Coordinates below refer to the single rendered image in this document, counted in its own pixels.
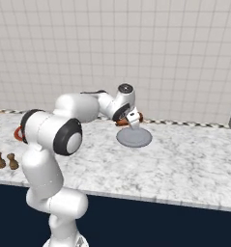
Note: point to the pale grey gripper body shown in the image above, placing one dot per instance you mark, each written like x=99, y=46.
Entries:
x=134, y=122

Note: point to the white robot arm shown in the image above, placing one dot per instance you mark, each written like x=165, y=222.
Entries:
x=43, y=173

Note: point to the grey round plate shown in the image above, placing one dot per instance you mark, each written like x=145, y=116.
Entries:
x=134, y=138

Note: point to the dark blue cupboard run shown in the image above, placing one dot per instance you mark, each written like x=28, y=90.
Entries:
x=152, y=225

